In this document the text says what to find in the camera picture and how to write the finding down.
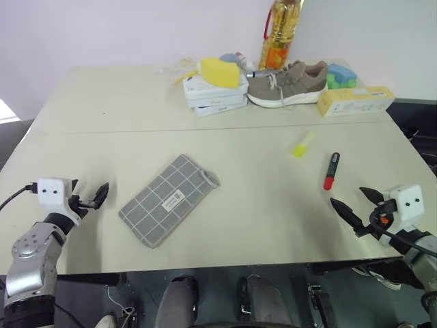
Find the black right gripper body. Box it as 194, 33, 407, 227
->
354, 199, 399, 241

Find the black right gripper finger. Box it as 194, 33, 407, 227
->
329, 197, 365, 236
358, 186, 385, 206

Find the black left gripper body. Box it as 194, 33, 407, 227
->
68, 193, 99, 220

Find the grey checked pencil pouch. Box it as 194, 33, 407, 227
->
117, 153, 221, 249

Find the black marker with red cap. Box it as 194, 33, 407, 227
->
323, 152, 341, 191

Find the white and black shoe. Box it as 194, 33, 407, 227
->
351, 265, 403, 292

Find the yellow highlighter pen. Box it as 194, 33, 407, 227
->
291, 131, 317, 160

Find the yellow and white carton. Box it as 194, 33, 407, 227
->
316, 85, 397, 118

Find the green sponge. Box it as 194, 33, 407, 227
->
326, 72, 358, 91

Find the dark rounded grey shape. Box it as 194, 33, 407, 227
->
156, 274, 199, 328
236, 274, 295, 323

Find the beige shoe tip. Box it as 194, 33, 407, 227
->
94, 314, 117, 328

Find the blue sponge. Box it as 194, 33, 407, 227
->
328, 62, 358, 81

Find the taupe sneaker with white sole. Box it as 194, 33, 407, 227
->
246, 60, 330, 109

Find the small white flat box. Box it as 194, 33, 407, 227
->
192, 102, 240, 118

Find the yellow plastic strip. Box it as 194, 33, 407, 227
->
173, 69, 201, 87

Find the large white flat box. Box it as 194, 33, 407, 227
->
182, 74, 250, 100

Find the medium white flat box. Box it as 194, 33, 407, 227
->
185, 94, 249, 110

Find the clear plastic wrapper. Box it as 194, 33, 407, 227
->
157, 53, 202, 83

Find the yellow sponge block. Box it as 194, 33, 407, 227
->
199, 57, 242, 90

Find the white bottle with red print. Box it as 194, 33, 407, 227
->
235, 51, 256, 73

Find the cooking oil bottle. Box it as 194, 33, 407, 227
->
257, 0, 303, 71

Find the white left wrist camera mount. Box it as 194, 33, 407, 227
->
36, 178, 83, 227

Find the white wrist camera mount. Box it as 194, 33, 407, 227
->
378, 184, 425, 245
36, 178, 83, 227

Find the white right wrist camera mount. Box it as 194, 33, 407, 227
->
378, 184, 425, 245

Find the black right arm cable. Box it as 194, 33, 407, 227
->
371, 206, 437, 258

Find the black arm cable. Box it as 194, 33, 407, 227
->
0, 183, 39, 211
371, 206, 437, 258

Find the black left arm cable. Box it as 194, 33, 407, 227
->
0, 183, 39, 211

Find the black table frame bar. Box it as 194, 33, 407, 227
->
55, 272, 128, 288

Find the black table leg bracket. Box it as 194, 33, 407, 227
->
306, 282, 334, 328

